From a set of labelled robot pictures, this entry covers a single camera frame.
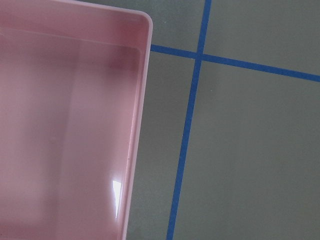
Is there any pink plastic bin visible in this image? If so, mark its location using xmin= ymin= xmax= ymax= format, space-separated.
xmin=0 ymin=0 xmax=153 ymax=240

